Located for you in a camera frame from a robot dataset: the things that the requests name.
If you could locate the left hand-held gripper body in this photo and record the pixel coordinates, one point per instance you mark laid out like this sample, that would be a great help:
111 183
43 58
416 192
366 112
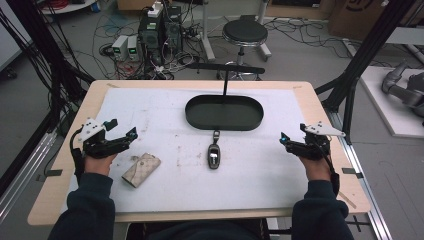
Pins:
96 146

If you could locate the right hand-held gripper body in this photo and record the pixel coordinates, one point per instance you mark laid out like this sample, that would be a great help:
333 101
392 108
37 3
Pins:
316 145

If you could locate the beige key pouch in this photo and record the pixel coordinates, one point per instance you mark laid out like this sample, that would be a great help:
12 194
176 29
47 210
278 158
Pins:
141 170

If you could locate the black tray with hanger bar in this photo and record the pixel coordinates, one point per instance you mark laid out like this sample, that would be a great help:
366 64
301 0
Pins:
223 115

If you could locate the person's left hand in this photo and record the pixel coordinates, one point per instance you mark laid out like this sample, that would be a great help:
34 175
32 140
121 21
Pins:
97 165

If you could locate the person's right hand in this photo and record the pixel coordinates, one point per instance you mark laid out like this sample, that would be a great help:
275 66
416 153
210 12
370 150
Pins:
314 169

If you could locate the black tape strip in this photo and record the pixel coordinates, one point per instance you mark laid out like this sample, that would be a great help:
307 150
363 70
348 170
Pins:
352 172
53 173

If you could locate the white table mat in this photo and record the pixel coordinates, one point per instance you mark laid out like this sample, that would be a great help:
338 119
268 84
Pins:
233 186

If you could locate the wooden table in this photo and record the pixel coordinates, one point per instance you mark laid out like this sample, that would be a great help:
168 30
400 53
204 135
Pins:
46 200

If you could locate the white base board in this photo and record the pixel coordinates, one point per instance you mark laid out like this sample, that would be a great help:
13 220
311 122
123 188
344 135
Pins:
383 106

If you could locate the grey power supply unit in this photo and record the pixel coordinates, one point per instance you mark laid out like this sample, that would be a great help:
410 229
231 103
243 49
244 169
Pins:
133 48
120 47

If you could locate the white desk leg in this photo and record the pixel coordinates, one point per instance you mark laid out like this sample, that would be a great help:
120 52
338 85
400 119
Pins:
207 36
264 48

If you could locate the black computer tower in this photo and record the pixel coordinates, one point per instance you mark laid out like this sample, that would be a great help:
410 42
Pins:
173 31
150 38

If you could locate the black round stool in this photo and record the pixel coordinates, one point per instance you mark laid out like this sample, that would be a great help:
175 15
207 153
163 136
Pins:
245 31

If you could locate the person's torso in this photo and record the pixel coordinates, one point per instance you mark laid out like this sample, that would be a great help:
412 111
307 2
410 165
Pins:
200 231

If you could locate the cardboard box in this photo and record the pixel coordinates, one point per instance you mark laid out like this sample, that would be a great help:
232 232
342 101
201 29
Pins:
346 16

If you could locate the white power strip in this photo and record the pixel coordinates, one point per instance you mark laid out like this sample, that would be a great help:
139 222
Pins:
155 10

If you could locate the white round table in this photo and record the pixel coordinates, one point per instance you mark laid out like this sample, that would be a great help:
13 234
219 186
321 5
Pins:
71 7

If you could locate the aluminium rail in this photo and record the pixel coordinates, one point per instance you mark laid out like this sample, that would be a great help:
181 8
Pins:
30 166
363 186

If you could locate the black metal frame stand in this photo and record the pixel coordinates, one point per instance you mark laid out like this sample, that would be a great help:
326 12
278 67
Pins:
366 50

